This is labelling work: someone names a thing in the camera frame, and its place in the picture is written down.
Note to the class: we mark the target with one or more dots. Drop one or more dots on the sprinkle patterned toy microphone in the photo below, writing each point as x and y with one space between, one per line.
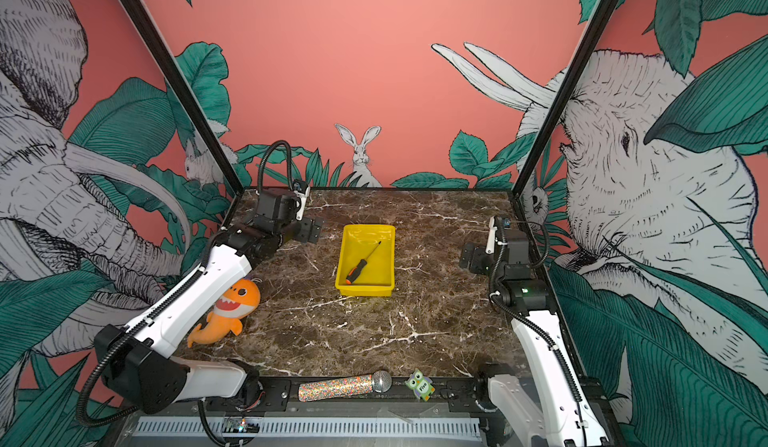
377 382

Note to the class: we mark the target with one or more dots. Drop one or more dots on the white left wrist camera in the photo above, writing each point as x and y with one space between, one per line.
302 192

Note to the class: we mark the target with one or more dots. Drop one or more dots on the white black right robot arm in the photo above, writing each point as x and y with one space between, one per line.
561 414

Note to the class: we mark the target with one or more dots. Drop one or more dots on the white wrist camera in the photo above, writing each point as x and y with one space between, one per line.
302 192
491 238

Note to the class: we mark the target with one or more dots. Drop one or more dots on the orange shark plush toy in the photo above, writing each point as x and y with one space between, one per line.
237 302

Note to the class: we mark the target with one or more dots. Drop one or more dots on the perforated metal front rail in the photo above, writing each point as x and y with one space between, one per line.
465 429

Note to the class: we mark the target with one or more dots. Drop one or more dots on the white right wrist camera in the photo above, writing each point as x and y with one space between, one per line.
491 238

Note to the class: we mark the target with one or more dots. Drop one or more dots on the black left corner post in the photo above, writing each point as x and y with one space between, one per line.
158 47

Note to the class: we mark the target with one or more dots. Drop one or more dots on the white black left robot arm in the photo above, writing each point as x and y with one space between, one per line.
137 360

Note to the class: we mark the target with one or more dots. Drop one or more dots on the yellow plastic bin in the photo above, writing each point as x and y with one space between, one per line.
378 277

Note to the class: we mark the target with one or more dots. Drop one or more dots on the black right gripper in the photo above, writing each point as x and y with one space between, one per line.
481 256

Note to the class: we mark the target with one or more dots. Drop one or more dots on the black corner post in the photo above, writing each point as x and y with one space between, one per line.
592 34
158 47

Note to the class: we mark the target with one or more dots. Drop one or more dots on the orange black handled screwdriver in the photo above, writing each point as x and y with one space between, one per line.
357 270

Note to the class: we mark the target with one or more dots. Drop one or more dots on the black right corner post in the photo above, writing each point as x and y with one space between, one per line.
592 34

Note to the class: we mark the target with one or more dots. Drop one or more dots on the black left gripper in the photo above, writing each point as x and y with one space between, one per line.
304 234

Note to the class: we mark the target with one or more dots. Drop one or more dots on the green owl toy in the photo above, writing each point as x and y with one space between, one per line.
420 385

